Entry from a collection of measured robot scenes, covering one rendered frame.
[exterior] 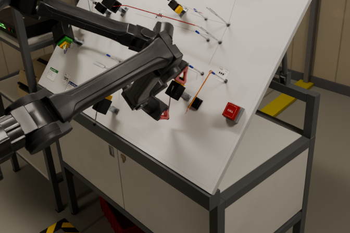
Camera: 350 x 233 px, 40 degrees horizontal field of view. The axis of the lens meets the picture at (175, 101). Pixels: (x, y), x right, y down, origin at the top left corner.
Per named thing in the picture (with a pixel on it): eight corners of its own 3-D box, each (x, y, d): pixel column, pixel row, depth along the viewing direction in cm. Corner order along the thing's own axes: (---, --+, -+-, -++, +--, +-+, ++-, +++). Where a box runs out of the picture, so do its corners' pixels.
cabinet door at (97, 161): (124, 209, 225) (115, 139, 205) (62, 160, 261) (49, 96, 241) (127, 207, 226) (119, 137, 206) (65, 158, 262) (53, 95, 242)
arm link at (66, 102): (174, 16, 115) (198, 50, 114) (155, 41, 126) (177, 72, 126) (3, 106, 93) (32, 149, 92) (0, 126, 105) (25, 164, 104)
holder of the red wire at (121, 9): (116, -2, 221) (100, -13, 213) (131, 10, 213) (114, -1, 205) (110, 7, 222) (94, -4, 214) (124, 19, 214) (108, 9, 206)
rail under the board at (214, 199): (209, 211, 164) (209, 197, 161) (38, 96, 241) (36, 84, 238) (220, 204, 168) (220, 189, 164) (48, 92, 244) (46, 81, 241)
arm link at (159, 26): (132, 50, 163) (140, 34, 156) (136, 27, 170) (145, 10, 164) (164, 62, 166) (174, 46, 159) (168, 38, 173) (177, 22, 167)
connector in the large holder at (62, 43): (72, 39, 217) (65, 35, 214) (73, 44, 215) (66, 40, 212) (63, 46, 219) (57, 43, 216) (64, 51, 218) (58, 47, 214)
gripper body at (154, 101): (152, 94, 176) (141, 85, 170) (170, 107, 169) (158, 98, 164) (141, 109, 176) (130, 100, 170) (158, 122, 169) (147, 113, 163)
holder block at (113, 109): (101, 127, 202) (84, 121, 195) (114, 101, 202) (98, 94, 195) (108, 132, 199) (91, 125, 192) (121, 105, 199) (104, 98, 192)
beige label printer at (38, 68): (38, 109, 258) (31, 76, 248) (17, 97, 271) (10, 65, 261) (84, 88, 276) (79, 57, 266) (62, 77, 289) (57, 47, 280)
